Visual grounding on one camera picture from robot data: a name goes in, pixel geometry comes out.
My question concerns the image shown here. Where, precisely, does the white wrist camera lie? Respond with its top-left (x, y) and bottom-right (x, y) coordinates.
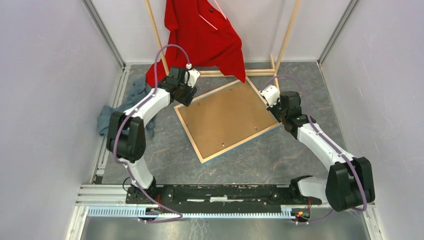
top-left (260, 84), bottom-right (281, 108)
top-left (184, 63), bottom-right (201, 88)

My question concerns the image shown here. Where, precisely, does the red shirt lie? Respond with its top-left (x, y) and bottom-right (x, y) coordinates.
top-left (164, 0), bottom-right (246, 83)

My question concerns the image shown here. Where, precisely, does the blue picture frame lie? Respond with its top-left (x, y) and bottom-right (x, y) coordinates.
top-left (174, 78), bottom-right (280, 163)

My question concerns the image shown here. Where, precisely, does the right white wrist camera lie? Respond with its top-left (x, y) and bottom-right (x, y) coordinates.
top-left (260, 84), bottom-right (281, 108)

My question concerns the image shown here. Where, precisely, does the purple cable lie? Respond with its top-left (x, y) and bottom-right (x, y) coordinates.
top-left (263, 74), bottom-right (369, 225)
top-left (112, 43), bottom-right (192, 224)

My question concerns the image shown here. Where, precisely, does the white cable duct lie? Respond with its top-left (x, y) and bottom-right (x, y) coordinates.
top-left (87, 206), bottom-right (295, 220)

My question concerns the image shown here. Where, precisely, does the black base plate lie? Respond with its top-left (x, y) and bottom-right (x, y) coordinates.
top-left (125, 184), bottom-right (322, 214)

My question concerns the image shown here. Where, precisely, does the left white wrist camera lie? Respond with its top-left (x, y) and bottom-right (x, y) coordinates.
top-left (184, 63), bottom-right (201, 88)

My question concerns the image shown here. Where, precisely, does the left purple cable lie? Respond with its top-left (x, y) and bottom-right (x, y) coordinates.
top-left (112, 43), bottom-right (192, 224)

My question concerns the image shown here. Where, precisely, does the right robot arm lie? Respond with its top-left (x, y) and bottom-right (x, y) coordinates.
top-left (263, 91), bottom-right (376, 212)

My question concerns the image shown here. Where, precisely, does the wooden clothes rack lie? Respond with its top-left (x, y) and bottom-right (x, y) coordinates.
top-left (144, 0), bottom-right (303, 98)

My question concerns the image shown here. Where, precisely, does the pink clothes hanger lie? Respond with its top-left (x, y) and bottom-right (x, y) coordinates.
top-left (197, 0), bottom-right (227, 31)

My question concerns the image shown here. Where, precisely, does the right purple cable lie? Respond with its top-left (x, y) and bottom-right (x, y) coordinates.
top-left (263, 74), bottom-right (369, 225)

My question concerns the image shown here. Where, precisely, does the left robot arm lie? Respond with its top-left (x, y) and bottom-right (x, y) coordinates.
top-left (107, 64), bottom-right (201, 204)

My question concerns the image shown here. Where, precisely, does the grey-blue cloth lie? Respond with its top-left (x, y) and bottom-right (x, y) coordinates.
top-left (97, 76), bottom-right (152, 137)

